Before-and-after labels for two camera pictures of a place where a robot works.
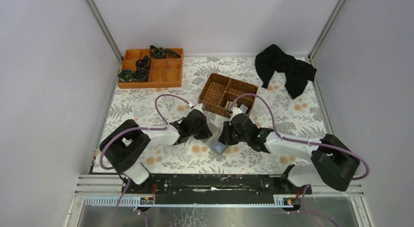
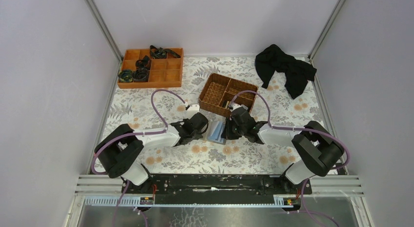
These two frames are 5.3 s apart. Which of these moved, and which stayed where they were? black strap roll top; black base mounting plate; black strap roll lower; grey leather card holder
Moved: grey leather card holder
Stayed: black strap roll lower; black base mounting plate; black strap roll top
